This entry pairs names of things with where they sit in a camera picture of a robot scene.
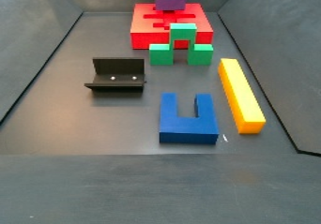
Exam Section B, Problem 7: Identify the blue U-shaped block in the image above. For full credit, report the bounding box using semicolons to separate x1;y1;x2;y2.
159;93;219;144

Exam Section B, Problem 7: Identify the green arch block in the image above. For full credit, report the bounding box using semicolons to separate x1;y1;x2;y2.
150;23;214;66

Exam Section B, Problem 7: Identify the red slotted board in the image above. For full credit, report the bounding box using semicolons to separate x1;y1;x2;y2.
130;3;214;50

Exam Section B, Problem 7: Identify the yellow long bar block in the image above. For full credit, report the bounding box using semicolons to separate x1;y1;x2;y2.
218;58;266;134

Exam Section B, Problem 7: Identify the black angle bracket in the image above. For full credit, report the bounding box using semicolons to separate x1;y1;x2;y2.
84;57;146;91

